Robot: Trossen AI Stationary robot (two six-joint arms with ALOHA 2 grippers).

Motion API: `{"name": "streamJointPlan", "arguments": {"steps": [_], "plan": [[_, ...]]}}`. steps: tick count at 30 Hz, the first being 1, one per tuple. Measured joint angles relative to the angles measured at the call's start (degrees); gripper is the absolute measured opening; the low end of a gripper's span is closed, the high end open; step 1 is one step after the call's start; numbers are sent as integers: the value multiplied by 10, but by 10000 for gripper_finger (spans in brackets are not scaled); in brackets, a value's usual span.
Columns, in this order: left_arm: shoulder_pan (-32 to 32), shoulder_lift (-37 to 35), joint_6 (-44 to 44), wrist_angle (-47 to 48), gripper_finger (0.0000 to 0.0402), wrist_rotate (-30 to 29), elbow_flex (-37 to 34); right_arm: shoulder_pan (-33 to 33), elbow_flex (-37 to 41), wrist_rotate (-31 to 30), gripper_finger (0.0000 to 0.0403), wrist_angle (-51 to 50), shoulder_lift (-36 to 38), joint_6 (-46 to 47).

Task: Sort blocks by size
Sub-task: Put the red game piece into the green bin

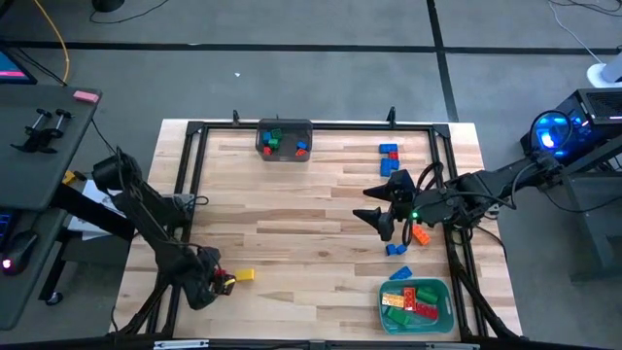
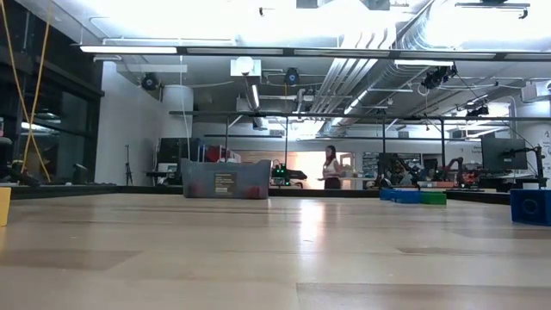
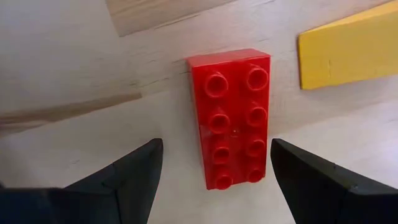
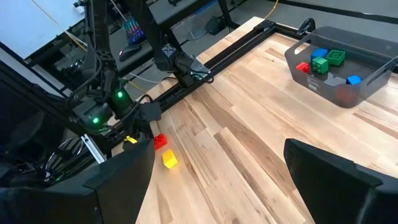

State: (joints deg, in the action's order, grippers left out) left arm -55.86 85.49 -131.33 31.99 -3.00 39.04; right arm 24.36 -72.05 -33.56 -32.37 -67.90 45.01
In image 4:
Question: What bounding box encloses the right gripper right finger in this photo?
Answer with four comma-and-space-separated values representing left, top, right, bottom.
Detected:
283, 138, 398, 224

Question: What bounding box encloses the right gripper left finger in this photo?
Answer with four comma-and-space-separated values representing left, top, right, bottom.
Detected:
0, 139, 155, 224

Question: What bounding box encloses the small green toy block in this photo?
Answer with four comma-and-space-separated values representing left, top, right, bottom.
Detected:
311, 57, 330, 75
325, 49, 346, 67

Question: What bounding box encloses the small red toy block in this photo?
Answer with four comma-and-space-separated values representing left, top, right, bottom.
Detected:
295, 62, 311, 75

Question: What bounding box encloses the yellow toy block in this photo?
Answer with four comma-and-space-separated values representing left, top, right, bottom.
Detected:
162, 149, 178, 170

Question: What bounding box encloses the black computer mouse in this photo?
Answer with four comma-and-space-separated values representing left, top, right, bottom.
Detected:
119, 43, 142, 62

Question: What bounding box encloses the backlit keyboard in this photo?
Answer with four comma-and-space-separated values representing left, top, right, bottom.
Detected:
123, 17, 146, 46

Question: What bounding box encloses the grey translucent plastic bin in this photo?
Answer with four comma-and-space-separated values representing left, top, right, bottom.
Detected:
284, 26, 398, 109

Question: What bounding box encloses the dark grey desk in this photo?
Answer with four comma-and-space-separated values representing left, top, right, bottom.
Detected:
24, 0, 237, 78

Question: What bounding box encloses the black power brick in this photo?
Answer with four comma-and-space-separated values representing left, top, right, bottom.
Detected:
205, 16, 229, 35

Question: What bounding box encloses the black table clamp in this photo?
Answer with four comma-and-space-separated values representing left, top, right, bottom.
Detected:
295, 17, 317, 36

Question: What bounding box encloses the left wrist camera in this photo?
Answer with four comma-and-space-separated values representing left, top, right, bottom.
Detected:
138, 101, 162, 123

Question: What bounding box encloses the thin white cable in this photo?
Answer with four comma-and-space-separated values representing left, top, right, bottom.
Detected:
129, 72, 170, 84

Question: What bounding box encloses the silver metal bracket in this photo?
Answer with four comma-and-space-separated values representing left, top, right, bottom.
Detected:
81, 133, 106, 164

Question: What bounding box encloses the black aluminium table frame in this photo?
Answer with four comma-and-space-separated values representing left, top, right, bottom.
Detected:
0, 19, 315, 175

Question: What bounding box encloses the yellow cable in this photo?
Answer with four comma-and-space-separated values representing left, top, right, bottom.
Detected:
30, 0, 88, 53
263, 0, 280, 19

